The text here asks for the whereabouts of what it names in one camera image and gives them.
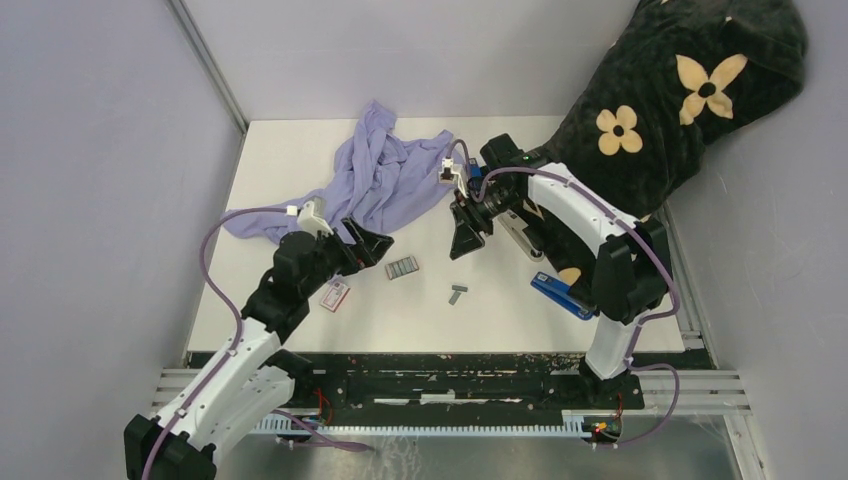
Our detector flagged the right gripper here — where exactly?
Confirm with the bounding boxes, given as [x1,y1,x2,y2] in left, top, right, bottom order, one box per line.
[450,180,523,259]

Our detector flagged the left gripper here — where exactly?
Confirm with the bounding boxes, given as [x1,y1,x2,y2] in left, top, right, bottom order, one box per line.
[300,215,393,297]

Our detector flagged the box of staples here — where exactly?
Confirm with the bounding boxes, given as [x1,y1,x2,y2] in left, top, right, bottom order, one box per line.
[385,256,420,281]

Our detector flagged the beige and black stapler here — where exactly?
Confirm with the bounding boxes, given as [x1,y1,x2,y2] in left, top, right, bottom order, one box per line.
[498,210,545,262]

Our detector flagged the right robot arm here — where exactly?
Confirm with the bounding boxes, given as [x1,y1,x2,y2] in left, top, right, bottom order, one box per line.
[437,134,675,408]

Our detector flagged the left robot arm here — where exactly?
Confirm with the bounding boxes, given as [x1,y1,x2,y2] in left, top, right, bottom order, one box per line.
[124,218,394,479]

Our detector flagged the red white staple box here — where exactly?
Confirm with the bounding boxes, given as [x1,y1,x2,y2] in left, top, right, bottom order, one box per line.
[320,281,350,312]

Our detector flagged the lavender crumpled cloth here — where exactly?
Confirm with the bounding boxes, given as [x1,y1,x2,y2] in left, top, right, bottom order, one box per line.
[223,101,465,243]

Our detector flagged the black floral blanket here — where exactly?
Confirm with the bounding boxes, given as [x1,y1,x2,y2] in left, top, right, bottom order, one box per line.
[516,0,810,309]

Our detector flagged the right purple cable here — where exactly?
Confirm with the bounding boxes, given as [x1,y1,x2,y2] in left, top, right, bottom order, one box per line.
[445,139,682,449]

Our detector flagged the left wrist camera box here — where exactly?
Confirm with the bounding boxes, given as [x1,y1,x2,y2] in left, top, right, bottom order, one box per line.
[297,196,335,238]

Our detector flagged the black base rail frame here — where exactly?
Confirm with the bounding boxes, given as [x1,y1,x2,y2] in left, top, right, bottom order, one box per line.
[185,351,717,429]

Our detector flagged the slotted cable duct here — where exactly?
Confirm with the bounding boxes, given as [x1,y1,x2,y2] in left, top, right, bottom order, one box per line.
[249,414,591,440]

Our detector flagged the aluminium rail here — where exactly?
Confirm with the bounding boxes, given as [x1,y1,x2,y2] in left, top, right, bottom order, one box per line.
[151,368,752,415]

